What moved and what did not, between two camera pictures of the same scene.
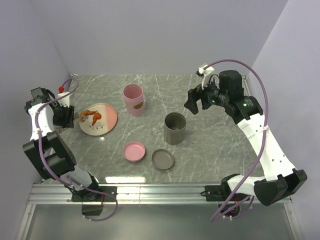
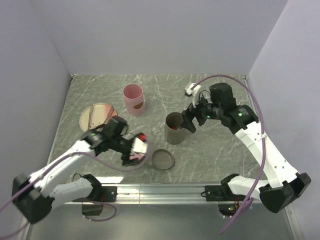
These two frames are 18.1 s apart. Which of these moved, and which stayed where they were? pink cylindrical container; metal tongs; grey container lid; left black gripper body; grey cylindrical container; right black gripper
Moved: right black gripper; metal tongs; left black gripper body
Stayed: grey cylindrical container; pink cylindrical container; grey container lid
